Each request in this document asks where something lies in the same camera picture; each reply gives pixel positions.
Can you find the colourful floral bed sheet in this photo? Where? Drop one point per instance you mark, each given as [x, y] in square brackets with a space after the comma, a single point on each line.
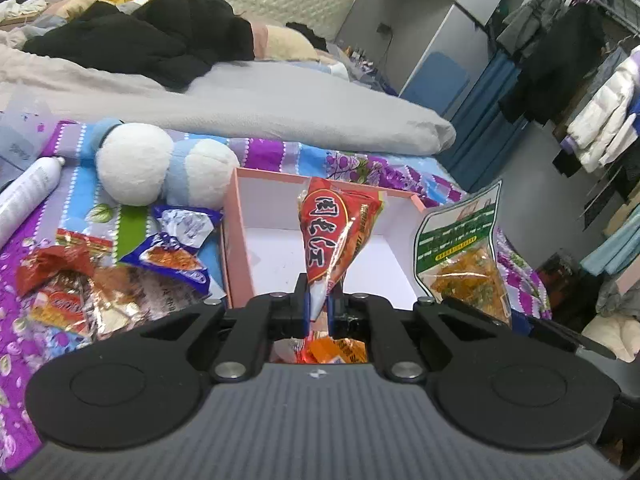
[79, 211]

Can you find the blue cushion pad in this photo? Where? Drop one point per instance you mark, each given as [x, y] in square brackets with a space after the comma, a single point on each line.
[437, 83]

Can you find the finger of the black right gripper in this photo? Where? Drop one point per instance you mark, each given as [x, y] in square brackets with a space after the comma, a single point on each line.
[546, 331]

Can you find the white spray can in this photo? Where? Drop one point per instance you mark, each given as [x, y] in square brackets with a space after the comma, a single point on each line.
[20, 198]

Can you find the red orange snack packet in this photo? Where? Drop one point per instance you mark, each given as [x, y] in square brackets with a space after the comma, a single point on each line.
[336, 223]

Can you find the white blue plush toy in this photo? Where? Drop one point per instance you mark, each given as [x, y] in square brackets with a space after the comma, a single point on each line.
[140, 164]

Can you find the clear plastic zip bag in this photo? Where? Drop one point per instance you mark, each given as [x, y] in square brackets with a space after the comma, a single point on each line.
[27, 125]

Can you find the brown clear snack packet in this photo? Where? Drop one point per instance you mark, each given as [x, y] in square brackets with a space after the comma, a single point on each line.
[114, 300]

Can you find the white wardrobe cabinet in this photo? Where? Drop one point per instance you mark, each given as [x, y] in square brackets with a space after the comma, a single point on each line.
[399, 35]

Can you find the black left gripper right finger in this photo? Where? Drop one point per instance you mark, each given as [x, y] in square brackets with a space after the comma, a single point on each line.
[373, 320]

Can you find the blue silver snack packet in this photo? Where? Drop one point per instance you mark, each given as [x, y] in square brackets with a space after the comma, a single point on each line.
[173, 250]

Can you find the beige pillow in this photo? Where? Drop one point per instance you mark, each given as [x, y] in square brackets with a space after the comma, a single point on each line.
[278, 43]

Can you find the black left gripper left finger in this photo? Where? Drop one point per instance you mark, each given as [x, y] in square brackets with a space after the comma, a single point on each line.
[264, 319]

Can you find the pink cardboard box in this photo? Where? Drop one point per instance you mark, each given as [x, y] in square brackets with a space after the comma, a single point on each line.
[264, 247]

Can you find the grey blanket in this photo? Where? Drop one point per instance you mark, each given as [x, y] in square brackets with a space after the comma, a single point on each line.
[268, 100]

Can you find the red crumpled snack packet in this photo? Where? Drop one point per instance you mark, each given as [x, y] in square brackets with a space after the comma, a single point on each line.
[72, 252]

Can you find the clear brown cracker packet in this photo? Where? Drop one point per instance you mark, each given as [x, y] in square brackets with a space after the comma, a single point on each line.
[324, 350]

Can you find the hanging clothes rack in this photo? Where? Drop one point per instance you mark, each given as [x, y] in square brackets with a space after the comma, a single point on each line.
[570, 78]

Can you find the black clothing pile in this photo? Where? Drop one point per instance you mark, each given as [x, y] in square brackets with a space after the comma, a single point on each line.
[171, 42]

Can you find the green white snack packet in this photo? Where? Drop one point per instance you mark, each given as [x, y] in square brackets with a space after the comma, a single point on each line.
[454, 254]

